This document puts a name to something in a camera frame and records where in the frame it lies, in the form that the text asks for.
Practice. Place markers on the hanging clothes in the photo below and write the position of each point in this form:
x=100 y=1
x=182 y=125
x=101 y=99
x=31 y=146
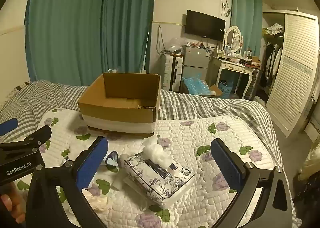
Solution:
x=271 y=60

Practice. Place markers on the grey checked bedsheet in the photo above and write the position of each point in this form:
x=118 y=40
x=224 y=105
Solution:
x=200 y=105

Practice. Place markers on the white suitcase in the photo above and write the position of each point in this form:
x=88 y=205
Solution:
x=167 y=72

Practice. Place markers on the dark cloth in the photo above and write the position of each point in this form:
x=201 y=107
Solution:
x=307 y=185

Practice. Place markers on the white floral quilted mat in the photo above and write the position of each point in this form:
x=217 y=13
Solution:
x=190 y=137

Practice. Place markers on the clear plastic bag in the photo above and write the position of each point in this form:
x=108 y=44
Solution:
x=176 y=44

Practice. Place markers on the white clothes pile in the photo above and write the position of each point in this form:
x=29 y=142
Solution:
x=276 y=29

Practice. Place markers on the black wall television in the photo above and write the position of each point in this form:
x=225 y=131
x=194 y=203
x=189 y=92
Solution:
x=205 y=25

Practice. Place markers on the blue basket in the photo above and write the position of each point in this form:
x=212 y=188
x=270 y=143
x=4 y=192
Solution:
x=226 y=89

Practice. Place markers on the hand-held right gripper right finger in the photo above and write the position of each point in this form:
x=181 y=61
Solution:
x=226 y=165

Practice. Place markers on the person's left hand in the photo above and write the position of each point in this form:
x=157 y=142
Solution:
x=11 y=203

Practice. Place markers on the blue patterned small cloth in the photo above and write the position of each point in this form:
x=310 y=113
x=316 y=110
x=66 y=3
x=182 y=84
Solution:
x=112 y=160

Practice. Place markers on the floral tissue box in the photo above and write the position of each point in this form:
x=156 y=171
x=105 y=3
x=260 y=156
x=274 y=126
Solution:
x=160 y=180

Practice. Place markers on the wide teal curtain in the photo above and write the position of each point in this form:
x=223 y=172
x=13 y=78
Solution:
x=75 y=30

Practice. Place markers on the white dressing table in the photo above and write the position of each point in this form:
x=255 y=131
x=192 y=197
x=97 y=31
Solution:
x=235 y=66

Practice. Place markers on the white louvered wardrobe door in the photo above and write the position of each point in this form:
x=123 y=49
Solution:
x=292 y=67

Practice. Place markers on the narrow teal curtain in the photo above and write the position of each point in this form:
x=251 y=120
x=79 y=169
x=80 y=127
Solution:
x=246 y=12

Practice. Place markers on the silver mini fridge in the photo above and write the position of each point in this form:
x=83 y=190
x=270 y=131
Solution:
x=196 y=57

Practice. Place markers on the white oval mirror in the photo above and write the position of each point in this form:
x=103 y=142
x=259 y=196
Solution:
x=233 y=39

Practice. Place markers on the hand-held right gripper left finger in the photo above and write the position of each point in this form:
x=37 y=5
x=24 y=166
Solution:
x=91 y=166

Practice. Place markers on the pile of blue plastic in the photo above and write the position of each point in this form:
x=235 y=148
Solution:
x=195 y=86

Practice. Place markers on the white mop pole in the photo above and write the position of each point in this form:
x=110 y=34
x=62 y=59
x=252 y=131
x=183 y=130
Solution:
x=144 y=70

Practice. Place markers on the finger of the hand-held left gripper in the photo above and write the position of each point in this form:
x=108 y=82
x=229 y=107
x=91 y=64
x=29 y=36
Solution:
x=37 y=137
x=8 y=126

